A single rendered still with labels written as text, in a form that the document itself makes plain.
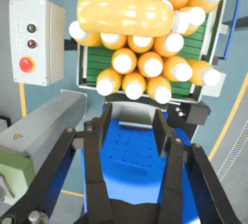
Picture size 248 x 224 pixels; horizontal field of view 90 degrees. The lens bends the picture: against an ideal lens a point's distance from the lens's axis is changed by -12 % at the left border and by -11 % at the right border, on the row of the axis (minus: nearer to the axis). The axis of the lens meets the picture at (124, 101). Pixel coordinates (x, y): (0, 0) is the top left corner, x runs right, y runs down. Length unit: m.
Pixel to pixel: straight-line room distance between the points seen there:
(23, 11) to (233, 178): 2.84
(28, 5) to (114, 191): 0.45
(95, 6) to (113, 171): 0.31
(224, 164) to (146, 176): 2.13
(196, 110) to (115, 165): 0.31
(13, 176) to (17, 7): 0.64
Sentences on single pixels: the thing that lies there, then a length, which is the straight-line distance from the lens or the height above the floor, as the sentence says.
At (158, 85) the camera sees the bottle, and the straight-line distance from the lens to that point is 0.37.
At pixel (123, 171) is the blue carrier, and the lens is 0.33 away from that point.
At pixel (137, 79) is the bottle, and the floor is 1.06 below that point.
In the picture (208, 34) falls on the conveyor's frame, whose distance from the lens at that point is 0.59.
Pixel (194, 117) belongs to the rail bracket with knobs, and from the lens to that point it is 0.51.
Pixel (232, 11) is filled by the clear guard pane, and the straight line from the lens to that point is 0.61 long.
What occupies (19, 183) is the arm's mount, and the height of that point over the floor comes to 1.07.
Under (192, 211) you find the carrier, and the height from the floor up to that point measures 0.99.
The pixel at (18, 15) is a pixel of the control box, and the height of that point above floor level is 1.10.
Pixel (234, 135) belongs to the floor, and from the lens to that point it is 2.15.
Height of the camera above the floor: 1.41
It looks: 69 degrees down
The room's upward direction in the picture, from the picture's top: 171 degrees counter-clockwise
